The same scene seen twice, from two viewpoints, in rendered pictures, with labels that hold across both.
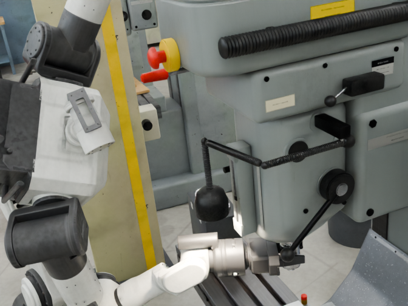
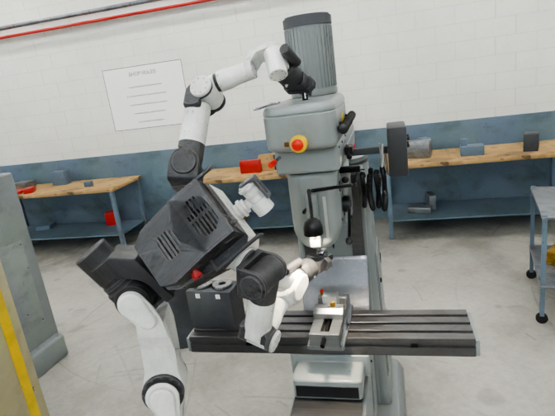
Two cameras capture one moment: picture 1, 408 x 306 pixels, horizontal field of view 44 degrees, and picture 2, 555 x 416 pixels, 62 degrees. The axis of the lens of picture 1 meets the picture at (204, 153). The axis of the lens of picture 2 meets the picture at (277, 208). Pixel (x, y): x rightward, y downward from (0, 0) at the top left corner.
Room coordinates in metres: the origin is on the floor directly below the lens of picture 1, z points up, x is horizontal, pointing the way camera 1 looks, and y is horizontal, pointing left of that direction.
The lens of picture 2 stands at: (0.11, 1.39, 1.99)
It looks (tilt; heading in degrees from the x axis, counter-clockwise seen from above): 16 degrees down; 304
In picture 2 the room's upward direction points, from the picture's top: 8 degrees counter-clockwise
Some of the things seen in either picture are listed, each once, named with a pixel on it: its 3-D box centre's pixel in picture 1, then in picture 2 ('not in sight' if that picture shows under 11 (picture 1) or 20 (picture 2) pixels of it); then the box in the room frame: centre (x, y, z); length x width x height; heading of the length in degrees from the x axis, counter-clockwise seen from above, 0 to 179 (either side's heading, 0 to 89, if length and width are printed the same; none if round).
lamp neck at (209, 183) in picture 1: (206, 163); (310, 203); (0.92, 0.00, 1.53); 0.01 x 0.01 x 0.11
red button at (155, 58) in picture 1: (157, 57); (297, 144); (0.91, 0.06, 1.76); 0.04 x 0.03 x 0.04; 20
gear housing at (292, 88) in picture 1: (300, 68); (313, 152); (1.01, -0.22, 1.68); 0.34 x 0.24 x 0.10; 110
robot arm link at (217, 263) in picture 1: (203, 252); (293, 274); (1.01, 0.03, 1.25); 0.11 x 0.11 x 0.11; 87
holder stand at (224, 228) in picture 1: (214, 224); (215, 302); (1.48, -0.01, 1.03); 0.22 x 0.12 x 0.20; 14
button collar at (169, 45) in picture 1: (169, 54); (298, 144); (0.92, 0.04, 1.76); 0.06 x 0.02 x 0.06; 20
